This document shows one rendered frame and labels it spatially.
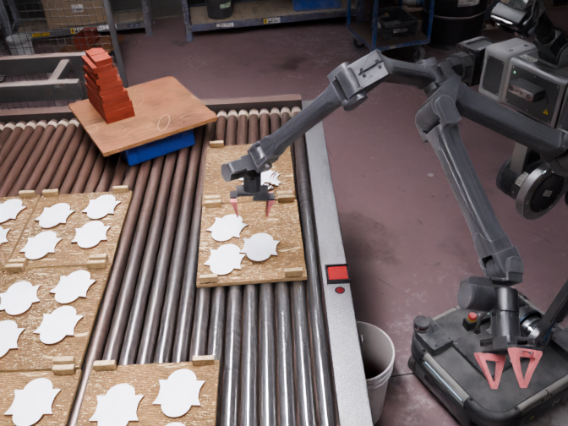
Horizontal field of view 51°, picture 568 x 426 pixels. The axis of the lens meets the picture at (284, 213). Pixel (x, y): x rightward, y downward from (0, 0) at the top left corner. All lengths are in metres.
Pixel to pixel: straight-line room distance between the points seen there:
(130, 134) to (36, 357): 1.04
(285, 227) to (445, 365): 0.94
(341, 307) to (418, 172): 2.34
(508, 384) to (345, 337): 1.01
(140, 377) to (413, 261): 2.01
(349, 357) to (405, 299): 1.47
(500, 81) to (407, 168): 2.23
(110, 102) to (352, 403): 1.59
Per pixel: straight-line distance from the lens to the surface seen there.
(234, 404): 1.62
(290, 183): 2.27
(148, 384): 1.67
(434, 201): 3.79
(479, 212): 1.36
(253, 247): 1.97
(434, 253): 3.41
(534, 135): 1.53
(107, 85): 2.56
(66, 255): 2.13
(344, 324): 1.77
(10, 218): 2.38
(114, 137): 2.51
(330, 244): 2.02
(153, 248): 2.08
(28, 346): 1.88
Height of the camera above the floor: 2.24
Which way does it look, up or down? 38 degrees down
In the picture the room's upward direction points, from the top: 3 degrees counter-clockwise
